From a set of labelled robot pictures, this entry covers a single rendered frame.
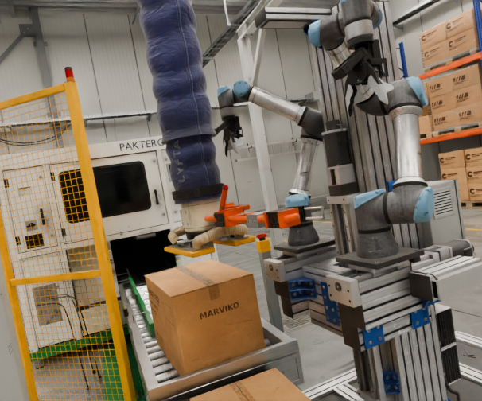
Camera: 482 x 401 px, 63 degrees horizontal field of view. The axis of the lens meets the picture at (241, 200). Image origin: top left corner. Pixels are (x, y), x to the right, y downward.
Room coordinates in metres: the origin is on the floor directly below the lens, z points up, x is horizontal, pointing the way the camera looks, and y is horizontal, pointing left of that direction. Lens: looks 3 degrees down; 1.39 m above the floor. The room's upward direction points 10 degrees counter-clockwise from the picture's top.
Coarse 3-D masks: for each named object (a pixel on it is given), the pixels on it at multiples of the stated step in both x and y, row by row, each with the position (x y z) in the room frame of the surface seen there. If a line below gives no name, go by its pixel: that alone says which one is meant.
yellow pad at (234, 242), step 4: (224, 236) 1.75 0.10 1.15; (228, 236) 1.73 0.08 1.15; (232, 236) 1.67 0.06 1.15; (244, 236) 1.64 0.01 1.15; (248, 236) 1.64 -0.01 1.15; (212, 240) 1.76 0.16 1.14; (224, 240) 1.66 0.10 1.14; (228, 240) 1.64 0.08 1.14; (232, 240) 1.62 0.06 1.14; (236, 240) 1.61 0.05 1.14; (240, 240) 1.59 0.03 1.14; (244, 240) 1.60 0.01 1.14; (248, 240) 1.61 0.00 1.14; (252, 240) 1.62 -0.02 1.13; (224, 244) 1.66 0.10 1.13; (228, 244) 1.63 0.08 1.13; (232, 244) 1.59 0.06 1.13; (236, 244) 1.58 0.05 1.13; (240, 244) 1.59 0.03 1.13
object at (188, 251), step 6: (174, 246) 1.72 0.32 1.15; (180, 246) 1.69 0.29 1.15; (186, 246) 1.66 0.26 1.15; (204, 246) 1.57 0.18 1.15; (174, 252) 1.66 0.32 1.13; (180, 252) 1.60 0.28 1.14; (186, 252) 1.53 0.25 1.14; (192, 252) 1.49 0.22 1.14; (198, 252) 1.50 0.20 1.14; (204, 252) 1.51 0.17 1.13; (210, 252) 1.52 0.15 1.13
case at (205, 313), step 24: (192, 264) 2.26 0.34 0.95; (216, 264) 2.15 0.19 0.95; (168, 288) 1.80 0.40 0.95; (192, 288) 1.72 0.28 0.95; (216, 288) 1.73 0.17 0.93; (240, 288) 1.78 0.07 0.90; (168, 312) 1.75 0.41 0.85; (192, 312) 1.68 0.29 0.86; (216, 312) 1.72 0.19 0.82; (240, 312) 1.77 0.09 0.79; (168, 336) 1.85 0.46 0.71; (192, 336) 1.67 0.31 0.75; (216, 336) 1.72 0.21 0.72; (240, 336) 1.76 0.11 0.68; (192, 360) 1.66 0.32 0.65; (216, 360) 1.71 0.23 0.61
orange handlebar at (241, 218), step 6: (246, 204) 1.89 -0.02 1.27; (210, 216) 1.57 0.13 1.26; (228, 216) 1.43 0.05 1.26; (234, 216) 1.39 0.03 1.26; (240, 216) 1.35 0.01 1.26; (246, 216) 1.32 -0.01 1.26; (258, 216) 1.25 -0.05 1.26; (288, 216) 1.12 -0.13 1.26; (294, 216) 1.13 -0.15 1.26; (234, 222) 1.39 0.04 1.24; (240, 222) 1.36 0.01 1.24; (246, 222) 1.37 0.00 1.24; (264, 222) 1.23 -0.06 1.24; (288, 222) 1.13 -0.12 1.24
